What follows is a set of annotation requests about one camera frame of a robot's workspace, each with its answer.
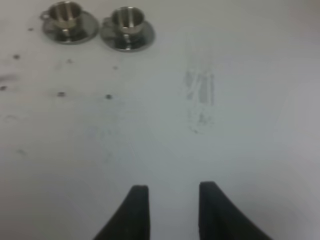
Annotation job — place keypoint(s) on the stainless steel saucer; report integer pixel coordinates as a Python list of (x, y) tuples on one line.
[(127, 43), (88, 30)]

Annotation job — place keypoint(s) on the left stainless steel saucer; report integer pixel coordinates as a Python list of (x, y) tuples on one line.
[(88, 30)]

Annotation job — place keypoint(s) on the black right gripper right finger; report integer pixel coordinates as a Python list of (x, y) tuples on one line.
[(220, 219)]

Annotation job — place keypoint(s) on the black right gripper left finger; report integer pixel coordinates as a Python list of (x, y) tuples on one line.
[(132, 220)]

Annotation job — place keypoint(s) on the right stainless steel teacup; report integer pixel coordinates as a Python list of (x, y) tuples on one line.
[(126, 20)]

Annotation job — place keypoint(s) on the right stainless steel saucer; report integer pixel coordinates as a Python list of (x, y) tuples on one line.
[(127, 43)]

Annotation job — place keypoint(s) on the stainless steel teacup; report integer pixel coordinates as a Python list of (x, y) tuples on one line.
[(126, 20), (65, 15)]

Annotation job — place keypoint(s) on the left stainless steel teacup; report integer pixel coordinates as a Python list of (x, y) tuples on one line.
[(65, 15)]

